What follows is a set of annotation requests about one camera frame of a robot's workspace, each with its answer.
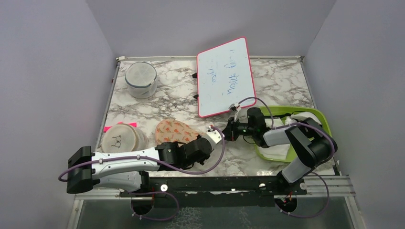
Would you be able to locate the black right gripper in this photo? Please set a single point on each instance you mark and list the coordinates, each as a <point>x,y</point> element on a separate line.
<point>231,129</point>

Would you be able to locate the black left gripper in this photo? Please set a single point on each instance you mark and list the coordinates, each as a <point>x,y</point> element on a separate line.
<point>203,160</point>

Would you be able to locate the floral mesh laundry bag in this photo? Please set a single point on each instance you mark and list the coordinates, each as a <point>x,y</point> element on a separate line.
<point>171,130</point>

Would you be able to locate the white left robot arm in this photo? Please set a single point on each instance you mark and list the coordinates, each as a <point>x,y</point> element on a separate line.
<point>87,169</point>

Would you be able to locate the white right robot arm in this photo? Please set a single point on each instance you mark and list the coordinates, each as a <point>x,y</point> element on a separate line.
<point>313,146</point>

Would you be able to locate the beige cylindrical mesh laundry bag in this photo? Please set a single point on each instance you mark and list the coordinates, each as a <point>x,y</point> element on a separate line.
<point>123,139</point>

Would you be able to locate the white cylindrical mesh bag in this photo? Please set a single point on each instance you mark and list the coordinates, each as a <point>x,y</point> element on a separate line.
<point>141,78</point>

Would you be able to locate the green plastic tray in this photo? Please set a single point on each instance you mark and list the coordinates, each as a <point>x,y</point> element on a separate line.
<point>282,112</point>

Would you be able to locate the pink framed whiteboard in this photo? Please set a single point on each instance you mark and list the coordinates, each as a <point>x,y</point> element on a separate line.
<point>224,77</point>

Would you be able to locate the pink sticky note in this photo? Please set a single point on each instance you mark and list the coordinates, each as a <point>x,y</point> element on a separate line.
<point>106,128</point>

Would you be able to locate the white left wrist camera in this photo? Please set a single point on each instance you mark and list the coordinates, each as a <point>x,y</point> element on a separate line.
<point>213,136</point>

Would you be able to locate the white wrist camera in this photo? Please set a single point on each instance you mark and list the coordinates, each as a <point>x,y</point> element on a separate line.
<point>236,108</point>
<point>213,136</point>

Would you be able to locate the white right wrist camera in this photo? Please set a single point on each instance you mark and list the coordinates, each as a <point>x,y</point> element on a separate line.
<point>236,108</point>

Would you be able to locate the black mounting rail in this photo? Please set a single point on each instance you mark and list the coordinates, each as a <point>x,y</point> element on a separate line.
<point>206,192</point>

